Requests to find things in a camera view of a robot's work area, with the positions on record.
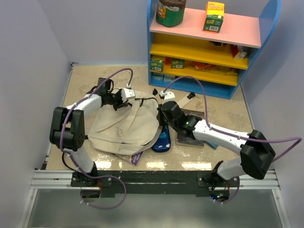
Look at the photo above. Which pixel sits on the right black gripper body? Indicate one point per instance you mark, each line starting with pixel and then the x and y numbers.
pixel 163 120

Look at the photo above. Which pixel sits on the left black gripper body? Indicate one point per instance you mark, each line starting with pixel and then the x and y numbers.
pixel 116 100

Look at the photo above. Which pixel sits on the beige canvas backpack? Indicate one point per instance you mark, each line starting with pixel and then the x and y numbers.
pixel 127 130

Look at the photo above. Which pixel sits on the small blue notebook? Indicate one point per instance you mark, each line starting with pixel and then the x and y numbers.
pixel 212 145

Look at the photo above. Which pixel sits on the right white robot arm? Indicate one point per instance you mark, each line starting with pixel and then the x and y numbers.
pixel 255 154

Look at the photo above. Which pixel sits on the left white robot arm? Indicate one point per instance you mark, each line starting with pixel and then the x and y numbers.
pixel 67 130

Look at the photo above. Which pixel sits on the blue shark pencil case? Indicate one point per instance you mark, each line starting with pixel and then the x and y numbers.
pixel 163 143

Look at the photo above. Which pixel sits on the A Tale of Two Cities book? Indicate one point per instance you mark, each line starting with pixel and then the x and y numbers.
pixel 180 140

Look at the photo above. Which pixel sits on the light blue box right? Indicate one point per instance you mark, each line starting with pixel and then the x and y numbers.
pixel 167 78

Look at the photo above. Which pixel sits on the light blue box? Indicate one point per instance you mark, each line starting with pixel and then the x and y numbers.
pixel 157 76
pixel 167 78

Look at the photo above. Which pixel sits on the light blue box left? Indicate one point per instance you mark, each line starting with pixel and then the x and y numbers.
pixel 157 76

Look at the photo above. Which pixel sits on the purple 52-Storey Treehouse book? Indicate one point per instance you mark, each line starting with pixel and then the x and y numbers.
pixel 132 159

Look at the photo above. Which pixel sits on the green box left shelf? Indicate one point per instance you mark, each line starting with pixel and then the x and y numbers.
pixel 156 65

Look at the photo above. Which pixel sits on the green box shelf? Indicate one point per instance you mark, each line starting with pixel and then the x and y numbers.
pixel 156 65
pixel 177 63

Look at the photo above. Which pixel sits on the green box middle shelf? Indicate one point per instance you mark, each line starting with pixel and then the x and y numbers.
pixel 177 63

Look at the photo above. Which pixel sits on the orange snack packet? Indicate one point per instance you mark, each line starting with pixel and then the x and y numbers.
pixel 199 66

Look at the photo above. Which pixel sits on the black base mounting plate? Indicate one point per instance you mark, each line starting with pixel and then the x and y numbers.
pixel 196 183

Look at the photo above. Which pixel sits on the blue colourful shelf unit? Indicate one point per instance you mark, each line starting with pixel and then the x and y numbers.
pixel 188 41

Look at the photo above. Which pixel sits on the red white box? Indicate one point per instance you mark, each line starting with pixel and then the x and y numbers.
pixel 238 52

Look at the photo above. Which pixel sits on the green brown jar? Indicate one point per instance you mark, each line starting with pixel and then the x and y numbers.
pixel 170 12

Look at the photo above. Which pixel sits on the yellow green carton box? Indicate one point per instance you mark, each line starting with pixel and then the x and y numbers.
pixel 214 16

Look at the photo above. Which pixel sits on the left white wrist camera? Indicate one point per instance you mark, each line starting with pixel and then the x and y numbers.
pixel 127 94

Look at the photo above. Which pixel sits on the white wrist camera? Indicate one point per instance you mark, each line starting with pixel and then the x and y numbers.
pixel 127 94
pixel 167 96

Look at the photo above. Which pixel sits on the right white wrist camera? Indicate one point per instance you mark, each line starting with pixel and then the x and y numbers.
pixel 167 96

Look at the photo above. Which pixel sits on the aluminium rail frame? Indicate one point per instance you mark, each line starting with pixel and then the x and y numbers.
pixel 53 203

